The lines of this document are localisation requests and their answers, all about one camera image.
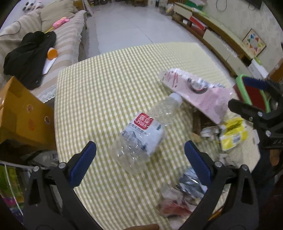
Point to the orange round object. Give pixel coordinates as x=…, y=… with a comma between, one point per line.
x=52, y=53

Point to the checked tablecloth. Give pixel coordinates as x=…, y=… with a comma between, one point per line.
x=106, y=88

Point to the red flat box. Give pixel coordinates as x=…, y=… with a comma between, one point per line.
x=197, y=23

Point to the long television cabinet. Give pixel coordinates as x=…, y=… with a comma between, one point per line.
x=221, y=29

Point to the dark brown carton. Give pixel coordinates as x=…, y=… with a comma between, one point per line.
x=196, y=121

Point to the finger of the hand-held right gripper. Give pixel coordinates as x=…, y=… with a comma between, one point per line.
x=245, y=108
x=254, y=83

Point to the wooden side table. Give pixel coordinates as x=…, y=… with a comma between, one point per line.
x=20, y=115

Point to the beige cushion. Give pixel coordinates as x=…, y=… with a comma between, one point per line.
x=58, y=12

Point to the black jacket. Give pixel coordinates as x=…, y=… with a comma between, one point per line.
x=26, y=57

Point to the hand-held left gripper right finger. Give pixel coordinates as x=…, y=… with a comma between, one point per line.
x=197, y=164

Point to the panda plush toy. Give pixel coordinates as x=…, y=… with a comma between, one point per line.
x=33, y=4

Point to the pink plush toy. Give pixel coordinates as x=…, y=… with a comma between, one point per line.
x=60, y=22

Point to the checkers game board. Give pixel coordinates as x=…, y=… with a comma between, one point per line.
x=254, y=43

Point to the open white green box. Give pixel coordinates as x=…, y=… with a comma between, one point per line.
x=194, y=3

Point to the clear plastic bottle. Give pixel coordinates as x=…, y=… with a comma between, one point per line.
x=141, y=137

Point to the yellow white box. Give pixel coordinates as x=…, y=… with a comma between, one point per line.
x=232, y=135

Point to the clear red wrapper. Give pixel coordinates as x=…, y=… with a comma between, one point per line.
x=174, y=205

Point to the small green box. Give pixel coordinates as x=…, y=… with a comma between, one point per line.
x=258, y=60

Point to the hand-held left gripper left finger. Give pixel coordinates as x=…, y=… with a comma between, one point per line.
x=81, y=164

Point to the pink paper package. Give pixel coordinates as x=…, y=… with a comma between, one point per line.
x=199, y=92

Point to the striped sofa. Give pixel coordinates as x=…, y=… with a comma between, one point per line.
x=66, y=44

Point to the white cardboard box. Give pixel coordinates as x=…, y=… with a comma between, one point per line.
x=257, y=68

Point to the silver black wrapper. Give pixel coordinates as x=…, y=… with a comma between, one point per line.
x=191, y=183

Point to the person's right hand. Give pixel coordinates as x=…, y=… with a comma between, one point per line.
x=274, y=157

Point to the large red bin green rim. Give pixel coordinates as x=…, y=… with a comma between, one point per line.
x=254, y=97

